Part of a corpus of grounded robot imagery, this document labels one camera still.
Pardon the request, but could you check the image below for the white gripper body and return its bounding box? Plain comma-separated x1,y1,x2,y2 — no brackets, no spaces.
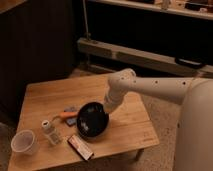
103,88,126,114

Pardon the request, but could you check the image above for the black ceramic bowl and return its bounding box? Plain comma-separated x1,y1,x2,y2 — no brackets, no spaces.
76,102,109,138

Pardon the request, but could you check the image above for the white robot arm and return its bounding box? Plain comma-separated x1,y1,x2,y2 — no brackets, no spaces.
103,68,213,171

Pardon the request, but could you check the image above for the long grey case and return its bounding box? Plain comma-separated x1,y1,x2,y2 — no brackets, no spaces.
77,38,213,79

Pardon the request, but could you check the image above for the blue grey sponge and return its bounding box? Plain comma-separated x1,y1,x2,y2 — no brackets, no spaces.
64,106,78,127

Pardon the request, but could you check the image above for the orange carrot toy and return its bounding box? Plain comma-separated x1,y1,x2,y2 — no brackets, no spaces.
53,112,78,120

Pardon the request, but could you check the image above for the wooden folding table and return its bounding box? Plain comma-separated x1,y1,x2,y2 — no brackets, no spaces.
8,74,159,171

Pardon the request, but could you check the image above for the metal pole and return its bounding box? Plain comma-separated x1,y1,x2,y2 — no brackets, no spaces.
82,0,91,41

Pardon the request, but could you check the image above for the clear spice bottle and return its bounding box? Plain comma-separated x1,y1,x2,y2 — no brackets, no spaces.
41,120,62,145

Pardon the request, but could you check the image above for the white plastic cup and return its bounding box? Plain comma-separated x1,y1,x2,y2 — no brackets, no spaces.
11,130,37,155

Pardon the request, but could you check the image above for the wooden shelf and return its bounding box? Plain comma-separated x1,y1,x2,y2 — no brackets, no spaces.
88,0,213,21

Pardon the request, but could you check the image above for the black handle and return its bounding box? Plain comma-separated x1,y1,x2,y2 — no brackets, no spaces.
174,58,206,69

